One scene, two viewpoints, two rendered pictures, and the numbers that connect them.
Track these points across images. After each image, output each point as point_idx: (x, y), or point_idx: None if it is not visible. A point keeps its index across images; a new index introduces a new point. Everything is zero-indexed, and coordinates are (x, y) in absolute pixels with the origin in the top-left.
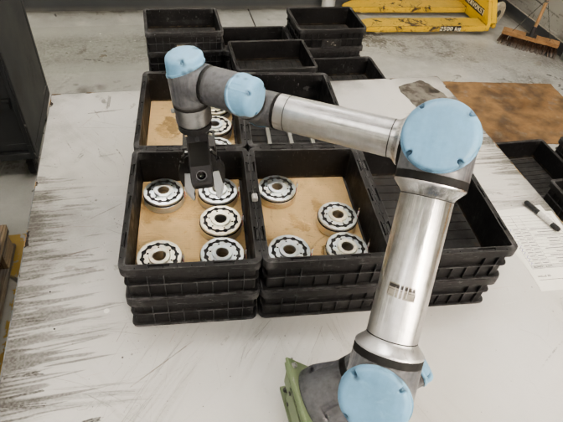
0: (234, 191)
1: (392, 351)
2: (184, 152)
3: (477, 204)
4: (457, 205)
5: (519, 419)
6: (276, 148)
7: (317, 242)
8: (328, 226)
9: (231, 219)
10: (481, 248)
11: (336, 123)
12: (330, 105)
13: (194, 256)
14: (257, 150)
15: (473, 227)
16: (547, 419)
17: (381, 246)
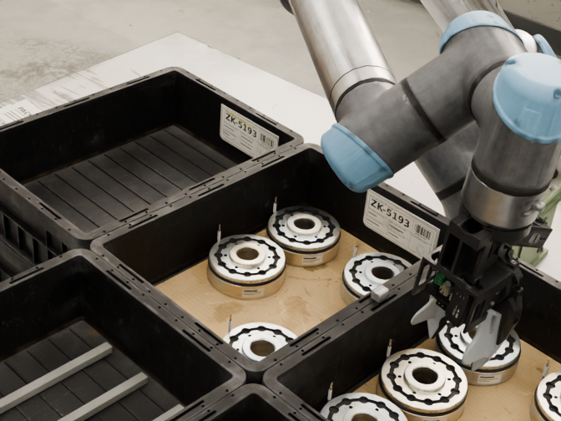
0: (341, 400)
1: (523, 34)
2: (518, 261)
3: (88, 120)
4: (54, 173)
5: (309, 140)
6: (210, 337)
7: (309, 278)
8: (284, 256)
9: (407, 364)
10: (209, 88)
11: (366, 20)
12: (346, 21)
13: (508, 393)
14: (247, 358)
15: (104, 146)
16: (287, 126)
17: (289, 173)
